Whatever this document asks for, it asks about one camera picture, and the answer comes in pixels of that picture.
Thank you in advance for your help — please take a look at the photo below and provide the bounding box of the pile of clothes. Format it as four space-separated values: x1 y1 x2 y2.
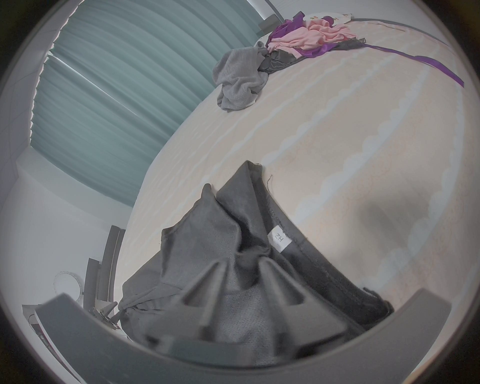
259 11 466 89

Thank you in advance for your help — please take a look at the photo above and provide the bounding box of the black dressing table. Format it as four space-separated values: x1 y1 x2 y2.
84 258 101 301

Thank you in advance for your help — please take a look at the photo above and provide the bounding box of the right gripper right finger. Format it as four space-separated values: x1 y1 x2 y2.
259 259 350 350

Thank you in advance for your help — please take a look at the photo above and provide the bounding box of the white printed pillow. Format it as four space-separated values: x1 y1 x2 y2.
304 12 355 24

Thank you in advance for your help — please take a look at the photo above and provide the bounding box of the black chest of drawers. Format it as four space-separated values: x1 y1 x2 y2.
98 225 126 302

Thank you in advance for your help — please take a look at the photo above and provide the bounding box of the round mirror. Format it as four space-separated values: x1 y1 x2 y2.
54 272 84 301

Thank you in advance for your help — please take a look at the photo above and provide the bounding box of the grey garment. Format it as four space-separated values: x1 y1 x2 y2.
212 47 270 112

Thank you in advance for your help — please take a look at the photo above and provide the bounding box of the bed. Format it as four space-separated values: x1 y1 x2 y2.
119 17 477 338

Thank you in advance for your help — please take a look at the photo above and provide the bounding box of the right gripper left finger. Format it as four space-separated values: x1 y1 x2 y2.
144 260 229 349

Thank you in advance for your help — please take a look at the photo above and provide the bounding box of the black T-shirt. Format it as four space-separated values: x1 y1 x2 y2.
119 160 394 366

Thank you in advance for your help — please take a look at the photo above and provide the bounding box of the blue-green curtain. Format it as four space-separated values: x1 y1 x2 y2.
49 0 271 132
30 52 177 207

